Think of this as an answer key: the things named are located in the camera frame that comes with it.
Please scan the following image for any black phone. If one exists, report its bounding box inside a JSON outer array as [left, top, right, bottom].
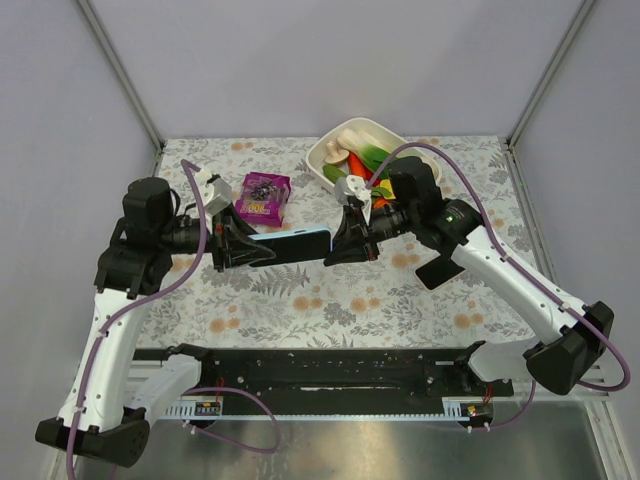
[[250, 226, 332, 268]]

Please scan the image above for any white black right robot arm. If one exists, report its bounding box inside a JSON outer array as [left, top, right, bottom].
[[324, 157, 614, 395]]

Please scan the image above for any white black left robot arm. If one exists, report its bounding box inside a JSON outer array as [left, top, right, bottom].
[[35, 170, 273, 478]]

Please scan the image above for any yellow toy pepper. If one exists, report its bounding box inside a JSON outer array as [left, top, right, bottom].
[[371, 179, 395, 199]]

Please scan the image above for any purple snack box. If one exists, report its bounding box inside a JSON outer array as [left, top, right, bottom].
[[235, 172, 291, 227]]

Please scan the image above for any toy carrot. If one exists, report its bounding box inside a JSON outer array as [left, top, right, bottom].
[[347, 152, 377, 180]]

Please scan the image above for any green toy pea pod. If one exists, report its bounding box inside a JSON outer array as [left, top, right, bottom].
[[322, 164, 347, 185]]

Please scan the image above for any floral table cloth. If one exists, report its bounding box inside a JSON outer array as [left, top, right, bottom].
[[137, 138, 532, 348]]

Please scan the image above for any toy mushroom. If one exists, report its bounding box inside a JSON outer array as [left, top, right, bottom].
[[325, 141, 350, 165]]

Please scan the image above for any toy bok choy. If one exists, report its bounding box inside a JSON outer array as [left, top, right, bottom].
[[337, 129, 390, 173]]

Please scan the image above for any white plastic basin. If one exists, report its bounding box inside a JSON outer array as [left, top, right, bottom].
[[305, 117, 442, 194]]

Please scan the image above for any black smartphone on table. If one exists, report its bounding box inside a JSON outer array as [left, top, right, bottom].
[[415, 255, 464, 291]]

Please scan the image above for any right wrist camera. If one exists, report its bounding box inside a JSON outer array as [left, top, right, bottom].
[[333, 175, 372, 223]]

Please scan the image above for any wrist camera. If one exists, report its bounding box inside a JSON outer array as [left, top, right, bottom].
[[333, 175, 372, 223], [195, 168, 232, 216]]

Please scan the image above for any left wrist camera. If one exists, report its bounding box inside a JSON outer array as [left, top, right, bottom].
[[195, 168, 232, 216]]

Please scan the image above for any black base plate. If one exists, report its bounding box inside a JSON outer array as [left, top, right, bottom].
[[166, 344, 514, 403]]

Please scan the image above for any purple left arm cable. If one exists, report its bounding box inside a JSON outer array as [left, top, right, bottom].
[[64, 159, 282, 480]]

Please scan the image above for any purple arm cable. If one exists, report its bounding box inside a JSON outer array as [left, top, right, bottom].
[[64, 159, 282, 480], [367, 142, 630, 434]]

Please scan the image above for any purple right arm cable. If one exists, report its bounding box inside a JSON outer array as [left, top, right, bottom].
[[367, 142, 630, 434]]

